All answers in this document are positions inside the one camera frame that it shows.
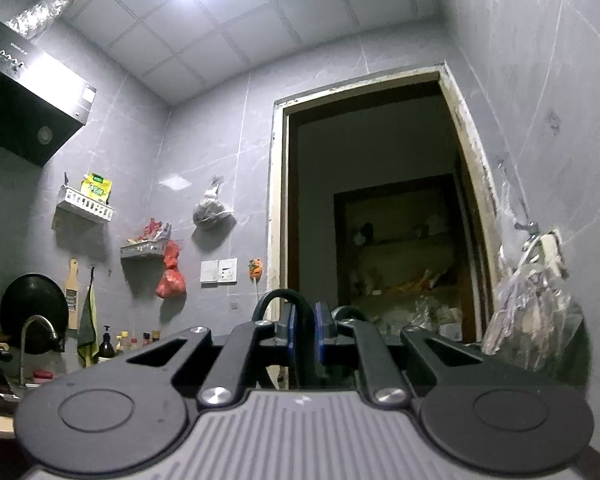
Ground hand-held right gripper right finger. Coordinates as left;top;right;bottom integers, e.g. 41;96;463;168
315;301;578;408

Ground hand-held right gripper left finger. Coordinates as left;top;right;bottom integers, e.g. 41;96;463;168
27;302;298;408

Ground green-handled scissors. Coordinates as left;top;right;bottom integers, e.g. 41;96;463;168
251;287;317;390

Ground clear food bag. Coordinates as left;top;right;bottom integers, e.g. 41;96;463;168
414;294;443;328

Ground wooden shelf unit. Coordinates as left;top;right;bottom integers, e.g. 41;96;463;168
334;174;481;341

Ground red plastic bag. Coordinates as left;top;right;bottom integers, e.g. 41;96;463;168
155;240;187;300

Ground small hanging bag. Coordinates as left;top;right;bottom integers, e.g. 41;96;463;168
192;176;233;231

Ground red packet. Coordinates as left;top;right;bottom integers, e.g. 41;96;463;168
132;217;173;246

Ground dark pump bottle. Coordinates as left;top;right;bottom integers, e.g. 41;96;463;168
97;325;116;363

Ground green cloth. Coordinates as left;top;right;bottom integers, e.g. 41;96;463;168
76;267;100;368

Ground large clear hanging bag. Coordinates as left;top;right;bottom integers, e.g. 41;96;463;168
480;180;583;373

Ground black wok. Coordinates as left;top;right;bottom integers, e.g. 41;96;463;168
0;272;71;356

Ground metal sink faucet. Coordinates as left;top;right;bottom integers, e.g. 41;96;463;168
19;315;61;386

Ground black range hood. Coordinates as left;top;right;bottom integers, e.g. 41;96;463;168
0;7;98;168

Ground cream door frame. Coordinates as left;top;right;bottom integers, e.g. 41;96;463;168
267;60;511;391

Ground white wall rack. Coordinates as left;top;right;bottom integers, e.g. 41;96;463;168
55;185;115;223

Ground cream wall box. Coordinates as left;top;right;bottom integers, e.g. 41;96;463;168
540;229;570;277

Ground aluminium exhaust duct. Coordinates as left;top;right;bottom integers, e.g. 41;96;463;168
5;0;78;41

